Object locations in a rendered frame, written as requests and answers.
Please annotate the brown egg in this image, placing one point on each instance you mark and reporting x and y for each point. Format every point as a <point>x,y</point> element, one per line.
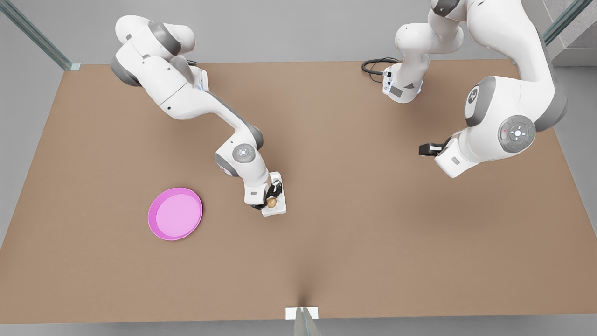
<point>271,202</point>

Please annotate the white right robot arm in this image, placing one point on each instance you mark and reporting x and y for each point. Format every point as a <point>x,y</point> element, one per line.
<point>186,93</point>

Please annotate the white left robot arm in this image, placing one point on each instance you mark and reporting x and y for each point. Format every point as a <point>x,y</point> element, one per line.
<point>508,88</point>

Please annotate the white egg box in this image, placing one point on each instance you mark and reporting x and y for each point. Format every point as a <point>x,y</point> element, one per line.
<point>280,205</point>

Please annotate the pink round plate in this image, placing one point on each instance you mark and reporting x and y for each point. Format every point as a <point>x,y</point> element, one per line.
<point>176,214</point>

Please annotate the silver frame post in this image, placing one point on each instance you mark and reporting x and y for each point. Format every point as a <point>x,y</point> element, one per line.
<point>303,317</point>
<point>566,21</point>
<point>37,35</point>

